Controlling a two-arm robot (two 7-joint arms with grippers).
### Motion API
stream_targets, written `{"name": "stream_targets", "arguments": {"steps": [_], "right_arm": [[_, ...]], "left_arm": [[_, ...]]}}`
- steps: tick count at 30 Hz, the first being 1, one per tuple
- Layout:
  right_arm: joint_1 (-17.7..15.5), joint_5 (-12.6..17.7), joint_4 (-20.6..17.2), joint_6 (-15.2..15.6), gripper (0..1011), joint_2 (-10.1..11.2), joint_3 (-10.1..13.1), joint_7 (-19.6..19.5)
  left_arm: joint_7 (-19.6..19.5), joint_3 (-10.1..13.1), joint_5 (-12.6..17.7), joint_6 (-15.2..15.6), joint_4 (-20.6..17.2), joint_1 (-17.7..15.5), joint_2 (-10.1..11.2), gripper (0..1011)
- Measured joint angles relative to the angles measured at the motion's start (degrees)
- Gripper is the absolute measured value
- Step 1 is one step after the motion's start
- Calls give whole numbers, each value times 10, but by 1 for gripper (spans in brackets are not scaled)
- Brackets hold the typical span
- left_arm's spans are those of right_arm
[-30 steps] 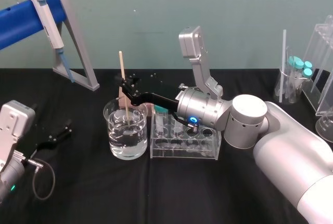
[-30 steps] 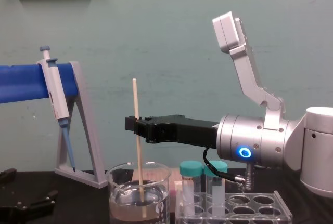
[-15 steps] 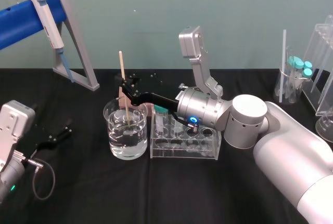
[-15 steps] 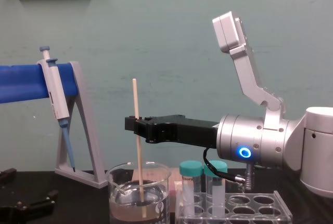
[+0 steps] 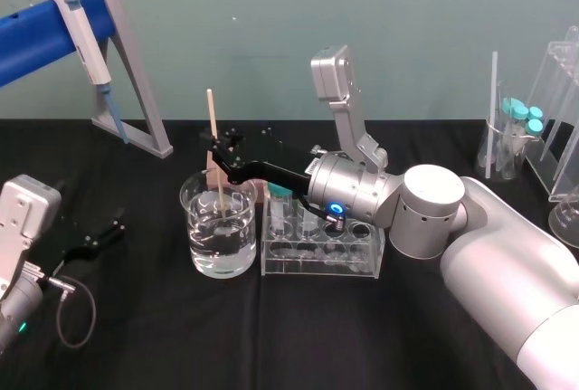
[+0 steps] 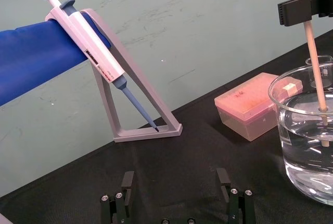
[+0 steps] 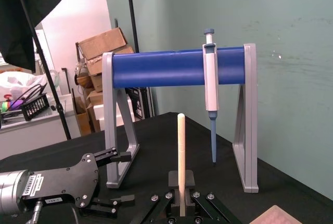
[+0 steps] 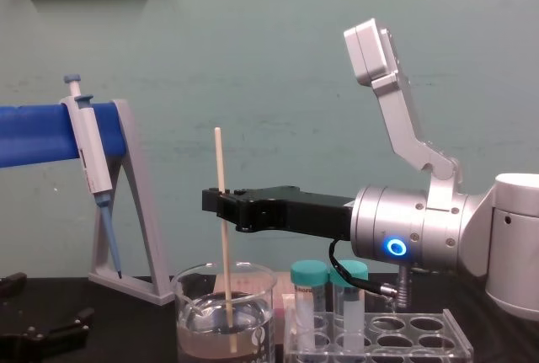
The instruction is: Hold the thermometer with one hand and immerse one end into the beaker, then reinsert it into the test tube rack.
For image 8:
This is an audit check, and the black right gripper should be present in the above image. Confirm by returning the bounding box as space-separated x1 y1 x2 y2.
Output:
200 184 355 242

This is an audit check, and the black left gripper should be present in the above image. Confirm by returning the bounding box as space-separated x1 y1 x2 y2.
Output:
0 271 96 355

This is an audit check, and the thin beige thermometer rod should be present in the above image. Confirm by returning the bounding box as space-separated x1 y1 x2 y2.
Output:
213 126 239 355

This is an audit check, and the clear glass beaker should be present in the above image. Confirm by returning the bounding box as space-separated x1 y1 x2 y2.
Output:
170 261 280 363

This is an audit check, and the teal capped plastic tube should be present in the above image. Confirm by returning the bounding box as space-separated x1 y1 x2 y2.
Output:
328 259 369 355
289 259 330 355

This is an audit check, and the clear acrylic test tube rack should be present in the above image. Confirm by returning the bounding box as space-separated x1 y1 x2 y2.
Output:
282 307 475 363

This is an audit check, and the grey blue pipette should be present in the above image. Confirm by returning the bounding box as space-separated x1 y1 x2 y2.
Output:
62 72 125 280

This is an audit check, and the blue grey pipette stand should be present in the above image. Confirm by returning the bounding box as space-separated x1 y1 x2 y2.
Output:
0 98 176 307

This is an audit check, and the black cable with silver plug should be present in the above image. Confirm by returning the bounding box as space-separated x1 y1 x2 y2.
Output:
328 238 400 297

